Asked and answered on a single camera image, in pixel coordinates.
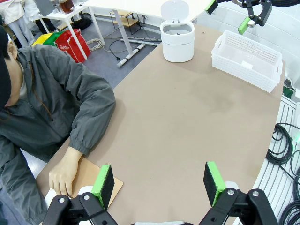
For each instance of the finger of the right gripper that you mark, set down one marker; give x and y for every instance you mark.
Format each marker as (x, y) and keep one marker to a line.
(211, 7)
(243, 26)

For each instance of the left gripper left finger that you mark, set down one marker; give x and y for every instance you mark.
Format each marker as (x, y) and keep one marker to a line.
(105, 185)

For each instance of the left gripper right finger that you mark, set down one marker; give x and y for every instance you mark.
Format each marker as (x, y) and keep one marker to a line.
(213, 182)

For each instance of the spiral notebook brown cover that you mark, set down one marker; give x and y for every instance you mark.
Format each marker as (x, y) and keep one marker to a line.
(91, 173)

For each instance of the person's left forearm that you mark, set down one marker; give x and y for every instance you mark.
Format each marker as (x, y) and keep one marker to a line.
(86, 131)

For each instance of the person's right forearm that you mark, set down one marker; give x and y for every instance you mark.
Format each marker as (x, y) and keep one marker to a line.
(16, 187)

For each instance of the person's left hand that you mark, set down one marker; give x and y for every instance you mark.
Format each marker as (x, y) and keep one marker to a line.
(63, 173)

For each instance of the small white label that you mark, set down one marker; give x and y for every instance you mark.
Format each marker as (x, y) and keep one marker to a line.
(247, 65)

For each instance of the white perforated plastic basket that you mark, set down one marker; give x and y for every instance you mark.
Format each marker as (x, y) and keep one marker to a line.
(234, 65)

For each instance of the white lidded trash bin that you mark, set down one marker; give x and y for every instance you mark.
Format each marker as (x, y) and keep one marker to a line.
(178, 49)

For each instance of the white ribbed platform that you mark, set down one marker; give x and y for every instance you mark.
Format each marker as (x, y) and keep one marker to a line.
(274, 182)

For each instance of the green plastic part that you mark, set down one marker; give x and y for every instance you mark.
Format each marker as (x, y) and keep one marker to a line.
(287, 92)

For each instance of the person in grey jacket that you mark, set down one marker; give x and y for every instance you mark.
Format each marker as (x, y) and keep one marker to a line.
(47, 98)

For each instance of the red recycling bag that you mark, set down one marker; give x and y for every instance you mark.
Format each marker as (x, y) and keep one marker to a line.
(70, 47)

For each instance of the glass jar brown liquid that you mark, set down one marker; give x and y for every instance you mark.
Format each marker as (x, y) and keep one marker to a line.
(66, 5)

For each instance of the small white table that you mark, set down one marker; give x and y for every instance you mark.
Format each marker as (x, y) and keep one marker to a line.
(61, 16)

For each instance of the green recycling bag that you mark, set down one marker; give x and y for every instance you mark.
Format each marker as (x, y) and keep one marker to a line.
(52, 38)

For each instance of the yellow recycling bag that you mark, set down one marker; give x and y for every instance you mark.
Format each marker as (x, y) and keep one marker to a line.
(41, 39)

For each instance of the grey box bin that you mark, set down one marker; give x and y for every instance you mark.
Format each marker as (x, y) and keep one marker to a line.
(45, 7)

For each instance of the wooden shelf black frame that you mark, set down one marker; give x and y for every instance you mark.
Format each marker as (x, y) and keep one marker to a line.
(127, 22)

